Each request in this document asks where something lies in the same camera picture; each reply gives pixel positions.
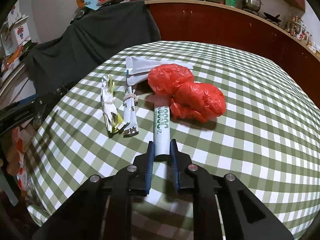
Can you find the black wok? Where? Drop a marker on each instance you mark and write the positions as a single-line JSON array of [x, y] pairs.
[[272, 17]]

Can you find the cluttered shelf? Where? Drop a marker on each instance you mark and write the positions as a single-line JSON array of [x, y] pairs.
[[10, 60]]

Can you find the light blue box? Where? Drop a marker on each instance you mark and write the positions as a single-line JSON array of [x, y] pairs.
[[91, 3]]

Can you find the row of seasoning bottles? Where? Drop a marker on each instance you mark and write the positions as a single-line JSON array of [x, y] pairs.
[[298, 28]]

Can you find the white stick packet green print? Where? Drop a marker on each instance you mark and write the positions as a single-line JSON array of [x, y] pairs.
[[162, 130]]

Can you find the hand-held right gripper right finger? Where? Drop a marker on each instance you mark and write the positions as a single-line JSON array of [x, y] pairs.
[[174, 165]]

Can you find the yellow foil wrapper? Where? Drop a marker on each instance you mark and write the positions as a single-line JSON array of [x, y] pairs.
[[110, 110]]

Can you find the white paper packet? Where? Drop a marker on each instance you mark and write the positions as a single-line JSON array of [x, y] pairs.
[[140, 67]]

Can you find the beige countertop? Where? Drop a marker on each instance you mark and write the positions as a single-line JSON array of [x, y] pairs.
[[200, 5]]

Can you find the red base cabinets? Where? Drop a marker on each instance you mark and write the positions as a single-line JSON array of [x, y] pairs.
[[225, 27]]

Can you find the white tan packet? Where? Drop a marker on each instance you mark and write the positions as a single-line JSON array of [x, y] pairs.
[[130, 115]]

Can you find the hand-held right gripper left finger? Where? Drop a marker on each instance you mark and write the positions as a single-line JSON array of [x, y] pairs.
[[150, 165]]

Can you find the flower vase picture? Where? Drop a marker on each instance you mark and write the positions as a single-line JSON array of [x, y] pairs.
[[21, 31], [13, 13]]

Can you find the red plastic bag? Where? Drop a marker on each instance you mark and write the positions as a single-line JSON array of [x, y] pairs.
[[200, 102]]

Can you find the dark green cloth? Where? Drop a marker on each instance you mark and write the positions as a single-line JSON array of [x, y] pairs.
[[95, 37]]

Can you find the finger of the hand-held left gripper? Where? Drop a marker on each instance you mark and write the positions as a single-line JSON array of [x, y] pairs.
[[30, 103]]

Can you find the steel steamer pot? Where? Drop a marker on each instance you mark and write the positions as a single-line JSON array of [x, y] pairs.
[[251, 1]]

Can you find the orange plastic bag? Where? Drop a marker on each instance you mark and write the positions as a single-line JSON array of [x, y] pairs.
[[170, 77]]

